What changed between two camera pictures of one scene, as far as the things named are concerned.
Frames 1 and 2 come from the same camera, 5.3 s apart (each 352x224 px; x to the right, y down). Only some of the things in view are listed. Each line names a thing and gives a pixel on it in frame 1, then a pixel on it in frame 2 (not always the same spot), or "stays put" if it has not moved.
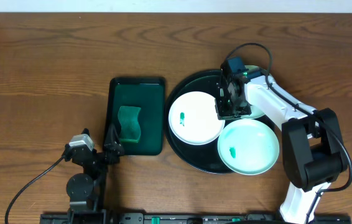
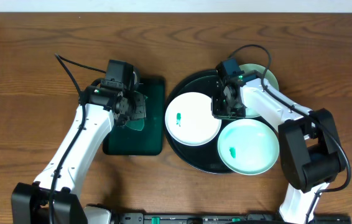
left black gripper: x=98 y=154 to x=133 y=109
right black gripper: x=222 y=112 stays put
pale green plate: x=248 y=147 stays put
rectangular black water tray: x=135 y=109 stays put
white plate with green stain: x=193 y=118 stays put
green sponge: x=130 y=128 to x=137 y=121
